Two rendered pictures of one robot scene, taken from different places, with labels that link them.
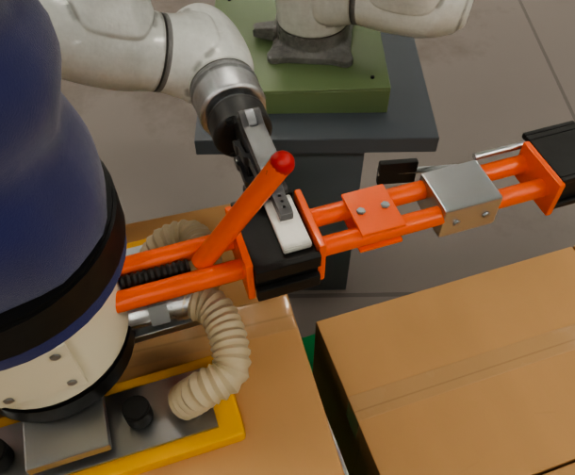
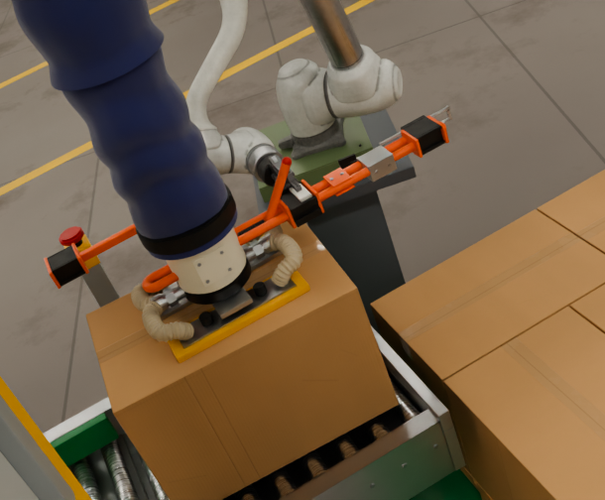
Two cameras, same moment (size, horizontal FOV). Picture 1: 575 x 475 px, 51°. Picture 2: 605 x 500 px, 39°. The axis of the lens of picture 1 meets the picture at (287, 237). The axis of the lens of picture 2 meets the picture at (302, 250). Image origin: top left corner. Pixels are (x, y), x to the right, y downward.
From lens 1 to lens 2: 1.44 m
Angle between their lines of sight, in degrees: 17
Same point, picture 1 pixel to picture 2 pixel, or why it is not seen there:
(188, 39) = (239, 141)
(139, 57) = (219, 155)
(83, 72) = not seen: hidden behind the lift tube
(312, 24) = (311, 127)
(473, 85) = (493, 145)
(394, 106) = not seen: hidden behind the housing
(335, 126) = not seen: hidden behind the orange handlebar
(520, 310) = (503, 255)
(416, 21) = (368, 102)
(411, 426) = (440, 334)
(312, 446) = (340, 282)
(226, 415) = (299, 281)
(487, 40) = (499, 106)
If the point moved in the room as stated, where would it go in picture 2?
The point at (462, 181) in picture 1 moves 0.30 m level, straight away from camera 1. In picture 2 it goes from (374, 154) to (397, 89)
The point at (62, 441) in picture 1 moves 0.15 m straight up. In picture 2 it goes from (231, 303) to (207, 253)
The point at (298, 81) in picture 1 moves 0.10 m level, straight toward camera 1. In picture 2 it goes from (313, 163) to (317, 180)
